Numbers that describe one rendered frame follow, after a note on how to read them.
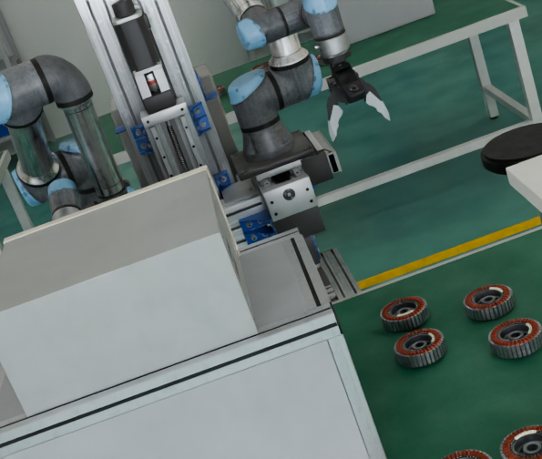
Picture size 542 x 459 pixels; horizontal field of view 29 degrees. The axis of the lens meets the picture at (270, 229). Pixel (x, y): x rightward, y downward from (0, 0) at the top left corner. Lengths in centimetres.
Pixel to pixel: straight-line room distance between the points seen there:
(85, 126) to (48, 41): 627
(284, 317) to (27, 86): 102
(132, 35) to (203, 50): 595
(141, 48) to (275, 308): 127
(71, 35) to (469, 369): 699
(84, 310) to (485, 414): 80
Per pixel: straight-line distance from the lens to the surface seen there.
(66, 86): 261
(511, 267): 259
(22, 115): 262
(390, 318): 244
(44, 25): 890
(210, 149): 316
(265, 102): 294
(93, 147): 268
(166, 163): 305
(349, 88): 243
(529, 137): 390
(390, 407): 220
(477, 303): 244
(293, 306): 188
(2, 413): 196
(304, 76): 296
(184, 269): 177
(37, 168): 286
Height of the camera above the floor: 192
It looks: 21 degrees down
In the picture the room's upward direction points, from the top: 20 degrees counter-clockwise
